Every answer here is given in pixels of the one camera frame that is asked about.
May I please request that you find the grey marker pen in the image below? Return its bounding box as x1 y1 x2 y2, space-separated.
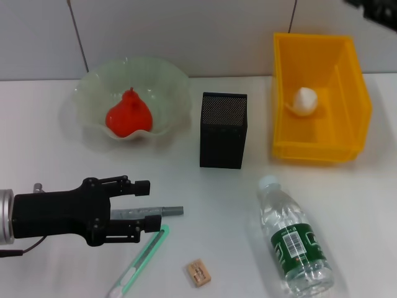
110 205 185 220

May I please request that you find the green utility knife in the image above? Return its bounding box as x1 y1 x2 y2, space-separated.
105 223 171 298

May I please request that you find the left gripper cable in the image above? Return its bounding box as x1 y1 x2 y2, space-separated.
0 235 47 258

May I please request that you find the red-orange fruit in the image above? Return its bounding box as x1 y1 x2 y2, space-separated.
105 87 154 139

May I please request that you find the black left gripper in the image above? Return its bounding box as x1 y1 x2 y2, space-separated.
14 174 162 248

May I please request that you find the white paper ball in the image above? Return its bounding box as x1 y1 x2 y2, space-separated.
284 86 319 117

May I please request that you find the clear plastic water bottle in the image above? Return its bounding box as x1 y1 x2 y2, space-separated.
257 174 336 296

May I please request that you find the black mesh pen holder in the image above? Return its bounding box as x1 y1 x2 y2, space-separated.
199 91 250 170

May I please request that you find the green glass fruit plate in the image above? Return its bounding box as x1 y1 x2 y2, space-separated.
58 56 192 147

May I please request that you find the yellow plastic bin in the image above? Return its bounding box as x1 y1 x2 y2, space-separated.
271 32 373 163

